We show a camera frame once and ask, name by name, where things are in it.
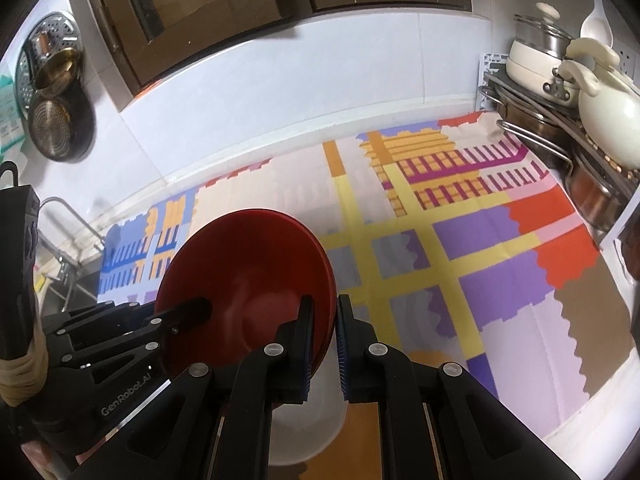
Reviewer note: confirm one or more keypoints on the cream round clay pot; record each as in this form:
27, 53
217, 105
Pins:
610, 115

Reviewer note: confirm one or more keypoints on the white spoon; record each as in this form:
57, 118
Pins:
597, 22

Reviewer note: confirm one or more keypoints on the dark brown wooden window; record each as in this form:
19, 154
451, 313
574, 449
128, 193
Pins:
200, 25

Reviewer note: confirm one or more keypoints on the stainless steel sink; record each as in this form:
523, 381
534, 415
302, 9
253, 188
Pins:
82, 290

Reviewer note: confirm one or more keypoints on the black frying pan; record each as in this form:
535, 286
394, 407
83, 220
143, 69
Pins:
55, 125

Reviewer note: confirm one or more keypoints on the colourful patterned table mat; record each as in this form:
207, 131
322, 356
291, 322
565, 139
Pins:
450, 260

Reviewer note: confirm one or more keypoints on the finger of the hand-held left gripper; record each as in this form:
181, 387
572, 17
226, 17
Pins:
197, 306
100, 312

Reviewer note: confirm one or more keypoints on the stainless steel pot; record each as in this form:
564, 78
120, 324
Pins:
535, 127
595, 195

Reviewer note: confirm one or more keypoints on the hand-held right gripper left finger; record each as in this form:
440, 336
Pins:
305, 355

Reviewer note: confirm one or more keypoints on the red bowl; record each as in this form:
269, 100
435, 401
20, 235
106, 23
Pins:
240, 270

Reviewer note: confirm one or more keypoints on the person's left hand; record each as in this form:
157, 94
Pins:
20, 375

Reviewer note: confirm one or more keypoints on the white pot rack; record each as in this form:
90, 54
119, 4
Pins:
490, 67

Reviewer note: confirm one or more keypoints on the kitchen paper towel pack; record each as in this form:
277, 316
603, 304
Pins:
7, 110

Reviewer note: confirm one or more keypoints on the steel pot lid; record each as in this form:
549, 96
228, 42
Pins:
545, 37

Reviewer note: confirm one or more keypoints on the round steel steamer tray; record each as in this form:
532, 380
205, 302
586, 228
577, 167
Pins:
25, 70

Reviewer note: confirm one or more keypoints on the white bowl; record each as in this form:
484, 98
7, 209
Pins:
310, 430

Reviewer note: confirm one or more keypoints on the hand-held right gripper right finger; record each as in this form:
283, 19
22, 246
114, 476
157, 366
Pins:
343, 355

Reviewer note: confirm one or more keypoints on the cream cooking pot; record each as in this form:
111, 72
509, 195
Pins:
525, 67

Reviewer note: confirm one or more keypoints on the white wall socket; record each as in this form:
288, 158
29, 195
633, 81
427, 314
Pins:
628, 59

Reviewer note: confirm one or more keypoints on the small brass saucepan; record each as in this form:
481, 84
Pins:
57, 67

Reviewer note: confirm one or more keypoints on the thin chrome gooseneck tap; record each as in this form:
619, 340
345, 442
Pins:
75, 215

